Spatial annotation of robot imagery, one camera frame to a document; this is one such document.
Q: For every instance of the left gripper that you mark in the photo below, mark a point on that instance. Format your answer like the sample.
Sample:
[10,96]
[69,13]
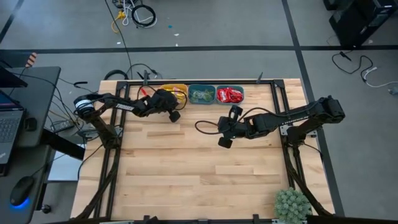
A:
[161,101]

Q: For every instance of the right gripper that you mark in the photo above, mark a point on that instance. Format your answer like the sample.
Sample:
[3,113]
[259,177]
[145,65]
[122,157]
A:
[233,129]

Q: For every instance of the orange plastic bin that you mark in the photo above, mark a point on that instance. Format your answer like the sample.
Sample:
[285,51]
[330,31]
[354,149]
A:
[174,85]

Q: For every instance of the red Skittles candy pack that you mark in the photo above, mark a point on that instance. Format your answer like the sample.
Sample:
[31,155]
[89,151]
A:
[224,95]
[236,99]
[236,91]

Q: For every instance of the clear green candy pack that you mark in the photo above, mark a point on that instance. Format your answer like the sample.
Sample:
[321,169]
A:
[207,95]
[196,96]

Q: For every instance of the teal plastic bin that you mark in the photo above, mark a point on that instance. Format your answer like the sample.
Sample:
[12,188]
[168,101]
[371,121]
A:
[230,86]

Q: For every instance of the dark blue plastic bin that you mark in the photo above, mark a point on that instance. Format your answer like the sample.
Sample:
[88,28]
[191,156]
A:
[202,85]

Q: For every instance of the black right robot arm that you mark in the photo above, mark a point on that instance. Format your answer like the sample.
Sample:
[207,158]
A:
[298,116]

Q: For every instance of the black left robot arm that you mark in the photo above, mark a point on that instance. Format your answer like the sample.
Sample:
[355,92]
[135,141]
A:
[124,107]

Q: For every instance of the green artificial succulent plant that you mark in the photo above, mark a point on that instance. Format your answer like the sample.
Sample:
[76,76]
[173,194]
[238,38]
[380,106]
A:
[292,205]

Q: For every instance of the grey power strip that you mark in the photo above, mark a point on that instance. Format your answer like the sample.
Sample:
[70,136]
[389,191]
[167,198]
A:
[63,126]

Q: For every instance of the black desk support bar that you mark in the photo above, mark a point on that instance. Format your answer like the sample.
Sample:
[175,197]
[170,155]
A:
[65,146]

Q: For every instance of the white flat board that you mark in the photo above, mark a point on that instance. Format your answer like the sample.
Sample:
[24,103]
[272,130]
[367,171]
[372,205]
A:
[63,169]

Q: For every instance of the grey office desk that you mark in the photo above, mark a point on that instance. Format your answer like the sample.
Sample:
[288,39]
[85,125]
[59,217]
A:
[40,93]

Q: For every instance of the small black desk device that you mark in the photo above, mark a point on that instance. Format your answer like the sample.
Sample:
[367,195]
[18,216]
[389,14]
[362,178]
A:
[30,124]

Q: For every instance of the orange striped object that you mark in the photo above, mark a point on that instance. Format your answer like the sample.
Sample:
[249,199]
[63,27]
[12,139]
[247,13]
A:
[31,59]

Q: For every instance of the open black laptop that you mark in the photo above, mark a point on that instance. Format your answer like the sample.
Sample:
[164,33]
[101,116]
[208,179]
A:
[9,130]

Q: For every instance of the black round foot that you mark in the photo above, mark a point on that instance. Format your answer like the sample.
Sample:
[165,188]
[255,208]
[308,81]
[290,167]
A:
[46,209]

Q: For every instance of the black equipment case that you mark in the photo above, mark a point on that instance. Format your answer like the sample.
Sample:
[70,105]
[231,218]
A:
[357,21]

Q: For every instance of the black computer mouse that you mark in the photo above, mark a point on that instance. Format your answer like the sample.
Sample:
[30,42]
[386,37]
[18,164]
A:
[22,190]

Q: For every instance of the black frame clamp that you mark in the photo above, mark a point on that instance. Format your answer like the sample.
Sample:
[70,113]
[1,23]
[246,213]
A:
[259,80]
[256,218]
[146,219]
[145,79]

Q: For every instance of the black aluminium table frame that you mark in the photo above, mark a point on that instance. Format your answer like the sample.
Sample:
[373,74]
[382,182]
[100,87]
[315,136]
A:
[199,82]

